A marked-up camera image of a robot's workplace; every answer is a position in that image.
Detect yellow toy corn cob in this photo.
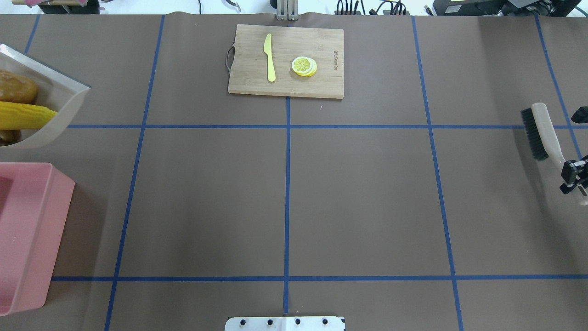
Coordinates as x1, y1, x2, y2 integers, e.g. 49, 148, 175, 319
0, 101, 57, 130

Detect aluminium frame post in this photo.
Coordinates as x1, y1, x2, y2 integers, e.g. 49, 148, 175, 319
275, 0, 299, 21

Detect pink plastic bin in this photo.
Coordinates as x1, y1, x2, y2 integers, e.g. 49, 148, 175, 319
0, 163, 75, 316

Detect beige hand brush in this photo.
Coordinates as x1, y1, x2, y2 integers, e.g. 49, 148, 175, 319
520, 103, 588, 206

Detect brown toy potato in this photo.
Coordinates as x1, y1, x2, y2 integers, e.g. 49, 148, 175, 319
0, 70, 39, 103

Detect yellow lemon slices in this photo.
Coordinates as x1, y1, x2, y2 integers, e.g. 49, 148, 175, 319
291, 56, 318, 77

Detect black laptop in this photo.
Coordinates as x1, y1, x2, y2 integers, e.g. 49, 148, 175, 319
432, 0, 508, 16

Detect bamboo cutting board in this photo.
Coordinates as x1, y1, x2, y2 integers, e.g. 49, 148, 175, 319
227, 24, 345, 100

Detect yellow plastic knife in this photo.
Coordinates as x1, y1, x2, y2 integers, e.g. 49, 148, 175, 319
263, 33, 277, 82

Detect beige plastic dustpan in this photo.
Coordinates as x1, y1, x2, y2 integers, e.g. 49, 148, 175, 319
0, 43, 90, 149

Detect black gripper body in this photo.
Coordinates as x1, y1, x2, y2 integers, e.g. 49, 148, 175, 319
570, 155, 588, 184

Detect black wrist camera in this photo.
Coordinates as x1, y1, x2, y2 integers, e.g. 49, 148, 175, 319
571, 106, 588, 124

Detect white camera stand column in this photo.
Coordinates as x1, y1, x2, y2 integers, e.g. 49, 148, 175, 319
224, 316, 346, 331

